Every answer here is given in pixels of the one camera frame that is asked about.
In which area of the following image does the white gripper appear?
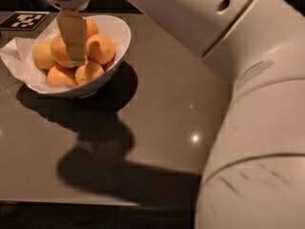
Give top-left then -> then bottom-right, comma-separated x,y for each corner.
47,0 -> 91,66

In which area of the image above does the black white fiducial marker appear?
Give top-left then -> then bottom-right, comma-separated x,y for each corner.
0,11 -> 50,31

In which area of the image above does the white ceramic bowl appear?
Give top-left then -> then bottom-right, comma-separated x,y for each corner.
25,15 -> 132,98

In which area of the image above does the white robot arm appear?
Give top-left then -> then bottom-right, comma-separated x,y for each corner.
127,0 -> 305,229

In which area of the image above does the orange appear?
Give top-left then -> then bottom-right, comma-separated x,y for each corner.
75,61 -> 104,85
51,34 -> 86,68
86,34 -> 116,65
84,17 -> 99,38
32,41 -> 57,71
47,65 -> 77,86

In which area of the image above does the white paper liner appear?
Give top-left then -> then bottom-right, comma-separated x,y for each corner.
0,17 -> 70,94

